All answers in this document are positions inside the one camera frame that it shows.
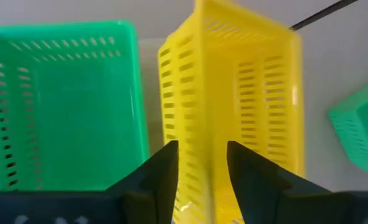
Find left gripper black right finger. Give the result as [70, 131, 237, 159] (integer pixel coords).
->
[226, 140, 337, 224]

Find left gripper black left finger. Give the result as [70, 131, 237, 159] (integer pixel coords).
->
[105, 139, 180, 224]

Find yellow plastic slotted basket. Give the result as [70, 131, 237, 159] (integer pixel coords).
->
[158, 0, 306, 224]

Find black metal wire shelf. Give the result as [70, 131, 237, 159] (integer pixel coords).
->
[290, 0, 359, 31]

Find green plastic slotted basket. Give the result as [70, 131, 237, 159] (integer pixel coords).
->
[328, 77, 368, 180]
[0, 20, 150, 195]

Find black plastic slotted basket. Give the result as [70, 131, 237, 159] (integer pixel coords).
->
[0, 189, 368, 224]

